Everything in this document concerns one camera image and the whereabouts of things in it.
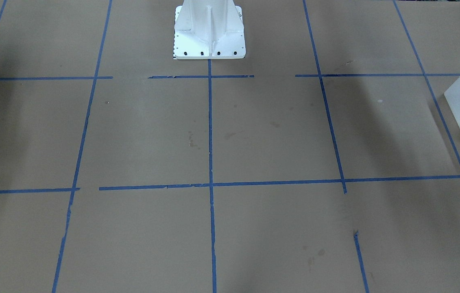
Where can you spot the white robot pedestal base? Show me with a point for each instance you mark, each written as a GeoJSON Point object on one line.
{"type": "Point", "coordinates": [209, 29]}

